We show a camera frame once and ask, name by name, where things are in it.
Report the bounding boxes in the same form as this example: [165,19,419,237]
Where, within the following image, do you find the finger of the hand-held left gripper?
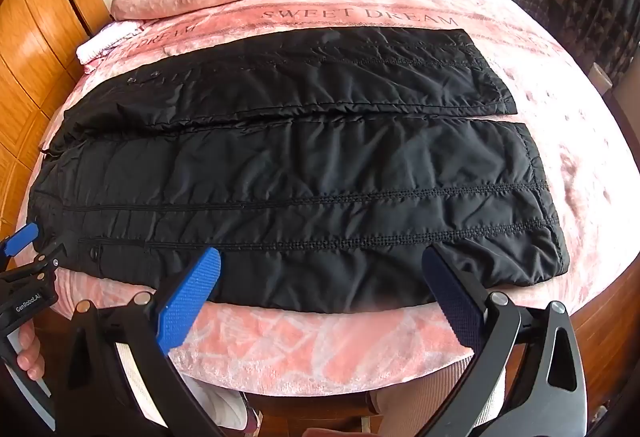
[0,222,68,283]

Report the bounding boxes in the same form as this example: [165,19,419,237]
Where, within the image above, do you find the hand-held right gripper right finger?
[415,243,588,437]

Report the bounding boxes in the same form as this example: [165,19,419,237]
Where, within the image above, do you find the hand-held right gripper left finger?
[70,247,236,437]

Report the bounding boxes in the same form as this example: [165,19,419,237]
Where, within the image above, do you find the black padded pants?
[27,26,572,315]

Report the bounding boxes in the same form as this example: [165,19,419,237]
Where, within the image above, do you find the person's left hand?
[15,324,43,382]

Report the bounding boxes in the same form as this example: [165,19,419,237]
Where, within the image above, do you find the person's leg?
[367,359,481,437]

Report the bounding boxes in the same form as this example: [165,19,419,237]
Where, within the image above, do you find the white shoe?
[192,374,262,435]

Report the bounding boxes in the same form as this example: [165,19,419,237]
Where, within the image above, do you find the wooden wardrobe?
[0,0,117,240]

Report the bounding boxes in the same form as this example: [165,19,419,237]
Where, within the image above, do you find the pink white striped cloth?
[76,20,147,66]

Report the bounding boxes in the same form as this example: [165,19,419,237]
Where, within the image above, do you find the pink printed bed blanket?
[30,0,640,398]

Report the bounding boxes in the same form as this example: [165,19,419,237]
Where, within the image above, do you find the dark plaid cloth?
[512,0,566,25]

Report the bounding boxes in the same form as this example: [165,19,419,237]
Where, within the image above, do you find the dark patterned curtain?
[560,0,640,85]

